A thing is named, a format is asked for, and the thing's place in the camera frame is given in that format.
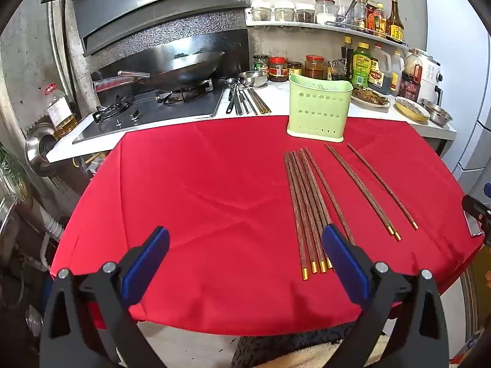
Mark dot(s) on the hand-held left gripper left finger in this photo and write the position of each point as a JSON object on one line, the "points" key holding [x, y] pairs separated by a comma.
{"points": [[147, 264]]}

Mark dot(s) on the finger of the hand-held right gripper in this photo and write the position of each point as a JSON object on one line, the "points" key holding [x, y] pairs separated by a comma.
{"points": [[477, 207]]}

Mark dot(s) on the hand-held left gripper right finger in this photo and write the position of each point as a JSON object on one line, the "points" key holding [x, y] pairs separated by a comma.
{"points": [[345, 264]]}

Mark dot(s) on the green plastic utensil holder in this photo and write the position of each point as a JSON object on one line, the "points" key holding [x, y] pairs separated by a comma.
{"points": [[318, 111]]}

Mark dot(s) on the red tablecloth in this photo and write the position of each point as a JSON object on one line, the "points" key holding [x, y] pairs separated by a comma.
{"points": [[191, 199]]}

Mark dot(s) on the steel bowl with food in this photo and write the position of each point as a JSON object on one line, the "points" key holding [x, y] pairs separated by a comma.
{"points": [[436, 113]]}

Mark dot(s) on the white drain pipe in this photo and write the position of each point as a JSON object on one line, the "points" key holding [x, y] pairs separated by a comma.
{"points": [[51, 226]]}

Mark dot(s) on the dark textured cloth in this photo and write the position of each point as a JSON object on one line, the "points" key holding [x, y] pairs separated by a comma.
{"points": [[276, 345]]}

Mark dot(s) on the yellow bowl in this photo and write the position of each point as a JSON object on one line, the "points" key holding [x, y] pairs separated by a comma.
{"points": [[412, 109]]}

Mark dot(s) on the white kitchen appliance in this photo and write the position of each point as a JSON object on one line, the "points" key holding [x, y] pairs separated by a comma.
{"points": [[431, 73]]}

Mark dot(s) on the white refrigerator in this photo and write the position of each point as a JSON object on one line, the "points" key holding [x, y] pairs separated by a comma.
{"points": [[460, 65]]}

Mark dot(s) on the large jar with red label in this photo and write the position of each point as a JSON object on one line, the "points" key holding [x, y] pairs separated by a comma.
{"points": [[410, 80]]}

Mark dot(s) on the black gas stove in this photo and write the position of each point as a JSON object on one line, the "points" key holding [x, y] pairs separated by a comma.
{"points": [[172, 113]]}

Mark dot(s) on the plate with food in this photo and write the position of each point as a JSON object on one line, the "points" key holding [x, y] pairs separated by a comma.
{"points": [[370, 96]]}

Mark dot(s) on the white plastic jug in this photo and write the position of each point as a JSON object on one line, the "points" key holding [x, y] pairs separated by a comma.
{"points": [[397, 74]]}

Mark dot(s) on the large dark sauce jug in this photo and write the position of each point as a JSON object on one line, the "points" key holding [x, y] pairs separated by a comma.
{"points": [[379, 73]]}

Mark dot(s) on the plastic cooking oil bottle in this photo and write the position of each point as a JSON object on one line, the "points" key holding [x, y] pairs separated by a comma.
{"points": [[61, 115]]}

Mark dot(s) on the white kitchen counter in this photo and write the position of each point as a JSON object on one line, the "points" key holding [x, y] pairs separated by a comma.
{"points": [[276, 96]]}

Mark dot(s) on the green plastic bottle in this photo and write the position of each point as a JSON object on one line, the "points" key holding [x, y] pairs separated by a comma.
{"points": [[360, 67]]}

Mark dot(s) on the bundle of metal chopsticks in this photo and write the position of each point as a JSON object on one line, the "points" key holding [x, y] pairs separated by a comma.
{"points": [[257, 101]]}

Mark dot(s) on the steel ladle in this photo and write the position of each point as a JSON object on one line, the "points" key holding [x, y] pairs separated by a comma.
{"points": [[231, 97]]}

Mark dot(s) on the steel spoon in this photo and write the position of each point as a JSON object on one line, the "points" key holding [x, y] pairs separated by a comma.
{"points": [[239, 99]]}

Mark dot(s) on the clear spice bag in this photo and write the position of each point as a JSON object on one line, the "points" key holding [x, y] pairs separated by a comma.
{"points": [[336, 69]]}

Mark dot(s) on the dark soy sauce bottle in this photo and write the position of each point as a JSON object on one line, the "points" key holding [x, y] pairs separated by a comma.
{"points": [[347, 59]]}

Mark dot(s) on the orange sauce jar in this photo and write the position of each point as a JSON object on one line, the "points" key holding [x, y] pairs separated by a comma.
{"points": [[314, 68]]}

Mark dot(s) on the small dark jar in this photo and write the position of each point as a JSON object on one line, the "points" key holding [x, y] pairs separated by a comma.
{"points": [[295, 71]]}

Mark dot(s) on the tall brown sauce bottle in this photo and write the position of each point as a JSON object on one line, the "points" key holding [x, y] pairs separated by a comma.
{"points": [[395, 25]]}

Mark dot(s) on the steel wok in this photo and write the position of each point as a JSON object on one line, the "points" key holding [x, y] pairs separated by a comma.
{"points": [[184, 67]]}

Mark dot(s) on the red lidded chili jar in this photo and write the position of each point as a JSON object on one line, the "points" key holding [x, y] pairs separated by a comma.
{"points": [[278, 69]]}

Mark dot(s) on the small steel bowl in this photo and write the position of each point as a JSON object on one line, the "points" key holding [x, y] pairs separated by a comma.
{"points": [[253, 79]]}

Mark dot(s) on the yellow oil bottle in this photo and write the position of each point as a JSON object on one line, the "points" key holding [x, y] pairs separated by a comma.
{"points": [[380, 21]]}

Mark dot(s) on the green lidded jar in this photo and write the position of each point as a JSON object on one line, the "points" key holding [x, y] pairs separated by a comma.
{"points": [[261, 65]]}

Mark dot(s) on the glass bottle with pourer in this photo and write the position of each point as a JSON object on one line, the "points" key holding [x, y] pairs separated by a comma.
{"points": [[360, 15]]}

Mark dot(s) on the steel pipe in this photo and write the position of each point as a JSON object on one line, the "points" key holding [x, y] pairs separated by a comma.
{"points": [[57, 53]]}

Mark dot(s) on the glass cup with spoon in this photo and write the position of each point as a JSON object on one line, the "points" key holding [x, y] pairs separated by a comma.
{"points": [[346, 15]]}

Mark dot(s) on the glass jar with red lid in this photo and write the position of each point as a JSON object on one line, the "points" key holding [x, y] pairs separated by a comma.
{"points": [[327, 12]]}

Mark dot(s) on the white lidded spice jar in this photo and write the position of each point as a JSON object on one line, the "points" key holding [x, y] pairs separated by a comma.
{"points": [[305, 16], [284, 14], [262, 14]]}

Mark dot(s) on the steel range hood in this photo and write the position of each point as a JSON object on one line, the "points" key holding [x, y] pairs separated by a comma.
{"points": [[153, 4]]}

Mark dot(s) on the white wall shelf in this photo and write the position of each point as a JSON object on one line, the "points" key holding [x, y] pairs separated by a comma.
{"points": [[307, 27]]}

